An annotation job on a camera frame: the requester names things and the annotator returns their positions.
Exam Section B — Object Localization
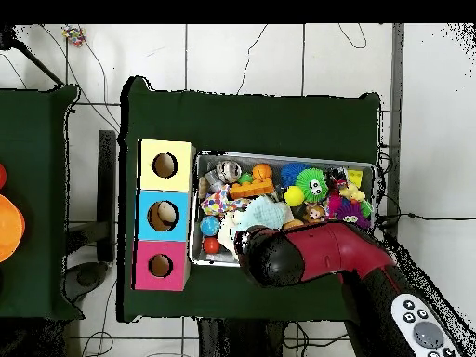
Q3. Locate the orange building block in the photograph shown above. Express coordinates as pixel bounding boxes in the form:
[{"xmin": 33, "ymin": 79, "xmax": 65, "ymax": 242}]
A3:
[{"xmin": 229, "ymin": 178, "xmax": 275, "ymax": 199}]

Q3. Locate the small colourful toy on floor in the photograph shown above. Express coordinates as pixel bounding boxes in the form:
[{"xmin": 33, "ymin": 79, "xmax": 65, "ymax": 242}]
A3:
[{"xmin": 61, "ymin": 25, "xmax": 86, "ymax": 47}]

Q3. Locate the yellow ball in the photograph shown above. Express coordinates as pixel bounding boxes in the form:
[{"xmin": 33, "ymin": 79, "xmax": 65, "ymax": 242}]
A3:
[{"xmin": 284, "ymin": 185, "xmax": 306, "ymax": 207}]

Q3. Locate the wooden box with three holes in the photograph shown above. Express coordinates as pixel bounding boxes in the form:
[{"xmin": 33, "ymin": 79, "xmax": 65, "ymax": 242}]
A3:
[{"xmin": 132, "ymin": 138, "xmax": 198, "ymax": 293}]

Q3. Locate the orange bowl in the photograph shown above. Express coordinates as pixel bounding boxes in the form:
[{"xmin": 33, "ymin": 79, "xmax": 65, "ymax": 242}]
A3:
[{"xmin": 0, "ymin": 192, "xmax": 27, "ymax": 264}]

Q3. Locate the colourful patterned cloth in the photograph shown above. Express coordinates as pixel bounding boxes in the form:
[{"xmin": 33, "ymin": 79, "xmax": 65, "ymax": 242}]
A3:
[{"xmin": 200, "ymin": 185, "xmax": 250, "ymax": 217}]

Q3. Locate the small orange basketball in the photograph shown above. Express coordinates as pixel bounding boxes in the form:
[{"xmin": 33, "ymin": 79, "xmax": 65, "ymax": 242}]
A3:
[{"xmin": 251, "ymin": 163, "xmax": 273, "ymax": 182}]

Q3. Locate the green spiky ball with eyes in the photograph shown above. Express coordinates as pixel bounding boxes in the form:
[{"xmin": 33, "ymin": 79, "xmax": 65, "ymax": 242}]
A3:
[{"xmin": 295, "ymin": 167, "xmax": 329, "ymax": 204}]

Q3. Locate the crushed silver can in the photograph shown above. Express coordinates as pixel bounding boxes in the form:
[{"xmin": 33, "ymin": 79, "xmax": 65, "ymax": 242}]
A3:
[{"xmin": 215, "ymin": 159, "xmax": 242, "ymax": 183}]

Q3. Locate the dark green table cloth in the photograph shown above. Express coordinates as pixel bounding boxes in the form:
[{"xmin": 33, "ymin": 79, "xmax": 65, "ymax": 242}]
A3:
[{"xmin": 118, "ymin": 76, "xmax": 382, "ymax": 324}]

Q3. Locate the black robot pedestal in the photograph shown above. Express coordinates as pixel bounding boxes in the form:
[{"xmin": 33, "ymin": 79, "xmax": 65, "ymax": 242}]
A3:
[{"xmin": 196, "ymin": 318, "xmax": 350, "ymax": 357}]

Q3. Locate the shallow clear bin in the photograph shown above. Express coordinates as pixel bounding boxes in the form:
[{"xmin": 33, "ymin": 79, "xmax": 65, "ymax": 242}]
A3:
[{"xmin": 189, "ymin": 152, "xmax": 377, "ymax": 271}]

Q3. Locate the green covered side table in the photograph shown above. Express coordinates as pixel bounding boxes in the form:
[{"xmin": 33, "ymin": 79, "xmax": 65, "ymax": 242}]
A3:
[{"xmin": 0, "ymin": 85, "xmax": 79, "ymax": 321}]

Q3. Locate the blue globe ball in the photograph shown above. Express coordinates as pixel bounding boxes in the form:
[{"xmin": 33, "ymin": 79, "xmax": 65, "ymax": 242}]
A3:
[{"xmin": 200, "ymin": 215, "xmax": 222, "ymax": 237}]

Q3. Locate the purple spiky monster toy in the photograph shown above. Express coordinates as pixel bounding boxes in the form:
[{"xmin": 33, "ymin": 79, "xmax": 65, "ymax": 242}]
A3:
[{"xmin": 330, "ymin": 194, "xmax": 372, "ymax": 228}]

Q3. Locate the cream yellow cloth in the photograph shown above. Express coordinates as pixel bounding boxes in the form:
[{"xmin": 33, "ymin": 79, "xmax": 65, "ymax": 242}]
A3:
[{"xmin": 215, "ymin": 211, "xmax": 246, "ymax": 258}]

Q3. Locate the light teal cloth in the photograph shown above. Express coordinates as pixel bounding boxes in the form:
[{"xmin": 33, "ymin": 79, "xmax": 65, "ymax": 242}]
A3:
[{"xmin": 237, "ymin": 194, "xmax": 295, "ymax": 231}]

